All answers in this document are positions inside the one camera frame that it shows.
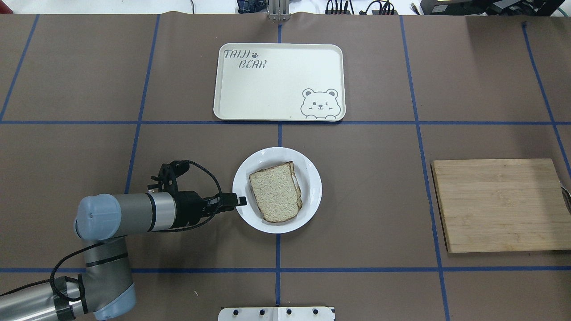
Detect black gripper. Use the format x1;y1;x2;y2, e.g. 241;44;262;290
173;191;247;228

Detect bread slice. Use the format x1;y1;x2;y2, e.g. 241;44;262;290
265;162;302;214
248;162;302;223

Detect white round plate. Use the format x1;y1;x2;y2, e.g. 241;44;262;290
232;148;322;234

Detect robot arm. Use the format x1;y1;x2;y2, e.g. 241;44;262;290
1;191;247;321

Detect bread slice under egg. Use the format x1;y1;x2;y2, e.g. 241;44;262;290
265;162;302;214

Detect cream bear serving tray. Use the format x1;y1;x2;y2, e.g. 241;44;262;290
213;43;347;122

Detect wooden cutting board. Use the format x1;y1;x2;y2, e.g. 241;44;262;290
431;158;571;253

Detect dark equipment in background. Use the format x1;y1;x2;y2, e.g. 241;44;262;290
420;0;564;16

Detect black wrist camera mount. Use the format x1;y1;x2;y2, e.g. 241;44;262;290
147;160;190;195

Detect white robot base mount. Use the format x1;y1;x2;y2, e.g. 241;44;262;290
218;306;336;321

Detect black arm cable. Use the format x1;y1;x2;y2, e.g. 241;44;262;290
0;160;223;308

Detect metal camera stand post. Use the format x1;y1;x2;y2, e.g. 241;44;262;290
266;0;291;22

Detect black cables at table edge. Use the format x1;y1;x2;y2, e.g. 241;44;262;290
325;0;397;16

